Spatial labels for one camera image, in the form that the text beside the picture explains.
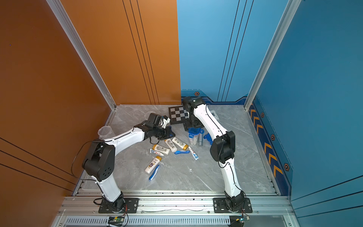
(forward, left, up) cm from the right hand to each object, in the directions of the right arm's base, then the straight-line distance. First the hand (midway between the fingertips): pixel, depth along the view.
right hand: (194, 128), depth 89 cm
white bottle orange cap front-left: (-19, +25, -11) cm, 34 cm away
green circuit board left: (-47, +40, -16) cm, 64 cm away
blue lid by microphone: (+1, -11, -12) cm, 16 cm away
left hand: (-2, +11, -2) cm, 12 cm away
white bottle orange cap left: (-9, +22, -11) cm, 26 cm away
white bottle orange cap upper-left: (-7, +15, -11) cm, 20 cm away
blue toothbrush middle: (-10, +10, -12) cm, 19 cm away
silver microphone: (-1, -5, -11) cm, 12 cm away
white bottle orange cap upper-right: (-5, +9, -11) cm, 15 cm away
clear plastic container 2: (-1, +58, -2) cm, 58 cm away
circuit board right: (-47, -20, -15) cm, 53 cm away
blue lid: (-3, -1, +2) cm, 4 cm away
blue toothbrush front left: (-24, +24, -13) cm, 36 cm away
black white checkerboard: (+20, +12, -9) cm, 25 cm away
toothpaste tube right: (-13, -1, -14) cm, 19 cm away
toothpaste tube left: (-9, +28, -12) cm, 32 cm away
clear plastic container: (-4, 0, -6) cm, 7 cm away
